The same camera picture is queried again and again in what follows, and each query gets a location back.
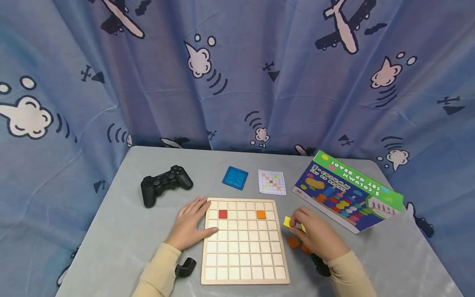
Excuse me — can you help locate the person's left hand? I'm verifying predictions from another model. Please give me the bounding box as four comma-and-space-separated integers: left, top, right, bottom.
165, 197, 219, 252

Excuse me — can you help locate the person's right hand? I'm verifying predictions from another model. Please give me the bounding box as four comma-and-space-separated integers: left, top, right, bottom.
289, 206, 350, 262

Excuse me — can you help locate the yellow square tile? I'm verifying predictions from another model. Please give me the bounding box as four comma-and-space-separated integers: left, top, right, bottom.
283, 216, 307, 233

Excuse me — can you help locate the wooden grid board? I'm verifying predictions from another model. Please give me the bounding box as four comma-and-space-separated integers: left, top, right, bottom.
200, 198, 291, 285

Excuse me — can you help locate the person's right forearm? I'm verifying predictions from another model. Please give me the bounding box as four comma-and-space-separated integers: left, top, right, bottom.
327, 249, 378, 297

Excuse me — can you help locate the person's left forearm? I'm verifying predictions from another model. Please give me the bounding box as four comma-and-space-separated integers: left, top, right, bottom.
131, 243, 183, 297

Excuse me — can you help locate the black game controller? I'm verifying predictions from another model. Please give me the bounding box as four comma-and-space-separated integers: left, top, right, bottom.
140, 165, 194, 208

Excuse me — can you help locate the black wrist band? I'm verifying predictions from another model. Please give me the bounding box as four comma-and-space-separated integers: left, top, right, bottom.
174, 257, 197, 280
310, 252, 332, 278

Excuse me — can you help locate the white pattern card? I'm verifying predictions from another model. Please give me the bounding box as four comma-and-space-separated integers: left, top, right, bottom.
258, 169, 287, 195

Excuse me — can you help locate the blue translucent square tile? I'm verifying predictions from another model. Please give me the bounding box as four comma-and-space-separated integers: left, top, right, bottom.
222, 166, 249, 191

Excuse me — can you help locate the colourful green-edged toy box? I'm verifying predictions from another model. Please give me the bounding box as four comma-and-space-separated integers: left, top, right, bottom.
291, 150, 404, 234

